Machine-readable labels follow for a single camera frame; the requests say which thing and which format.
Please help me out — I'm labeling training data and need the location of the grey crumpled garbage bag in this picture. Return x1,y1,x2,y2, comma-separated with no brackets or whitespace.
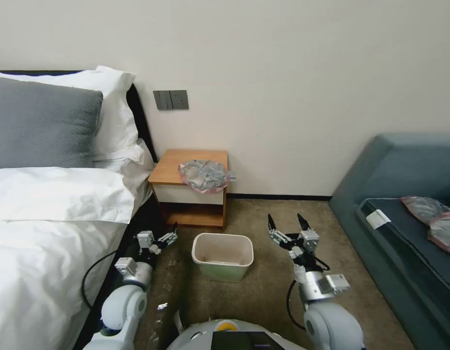
178,158,238,194
398,195,450,229
427,209,450,258

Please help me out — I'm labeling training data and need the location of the white pillow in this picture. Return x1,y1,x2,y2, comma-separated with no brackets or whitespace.
0,65,156,190

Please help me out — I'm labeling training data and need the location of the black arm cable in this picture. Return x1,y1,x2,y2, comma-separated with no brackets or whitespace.
82,250,122,310
286,251,332,331

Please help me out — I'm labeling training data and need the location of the teal sofa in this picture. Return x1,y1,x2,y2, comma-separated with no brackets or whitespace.
327,132,450,350

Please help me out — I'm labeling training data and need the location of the wooden nightstand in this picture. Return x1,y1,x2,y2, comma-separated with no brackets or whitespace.
148,148,229,229

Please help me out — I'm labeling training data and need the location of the grey pillow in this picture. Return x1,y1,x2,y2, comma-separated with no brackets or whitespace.
0,75,104,170

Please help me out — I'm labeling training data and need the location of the dark sofa seat cushion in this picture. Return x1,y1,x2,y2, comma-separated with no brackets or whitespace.
356,197,450,314

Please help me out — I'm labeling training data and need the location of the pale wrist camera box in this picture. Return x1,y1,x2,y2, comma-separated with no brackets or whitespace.
299,228,319,253
137,230,154,253

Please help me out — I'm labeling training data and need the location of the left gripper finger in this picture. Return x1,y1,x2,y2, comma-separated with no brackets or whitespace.
149,237,177,255
157,222,179,244

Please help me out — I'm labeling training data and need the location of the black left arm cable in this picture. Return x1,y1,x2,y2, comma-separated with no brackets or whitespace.
82,250,122,310

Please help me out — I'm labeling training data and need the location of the black bed frame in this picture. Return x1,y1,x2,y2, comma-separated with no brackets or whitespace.
71,198,179,350

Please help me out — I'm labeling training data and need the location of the cream and green trash can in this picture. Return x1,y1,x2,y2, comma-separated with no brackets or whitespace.
191,233,255,283

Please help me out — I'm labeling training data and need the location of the white duvet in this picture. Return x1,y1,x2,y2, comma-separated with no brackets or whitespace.
0,166,154,350

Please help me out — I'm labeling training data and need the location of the grey wall switch panel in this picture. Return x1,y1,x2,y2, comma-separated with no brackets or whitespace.
153,89,190,111

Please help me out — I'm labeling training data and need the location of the white robot front shell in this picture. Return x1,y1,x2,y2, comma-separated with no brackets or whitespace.
166,318,292,350

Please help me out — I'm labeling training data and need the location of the white sofa tag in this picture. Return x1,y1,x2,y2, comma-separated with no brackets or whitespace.
366,210,391,231

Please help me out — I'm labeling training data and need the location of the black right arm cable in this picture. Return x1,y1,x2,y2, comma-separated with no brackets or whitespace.
286,251,332,331

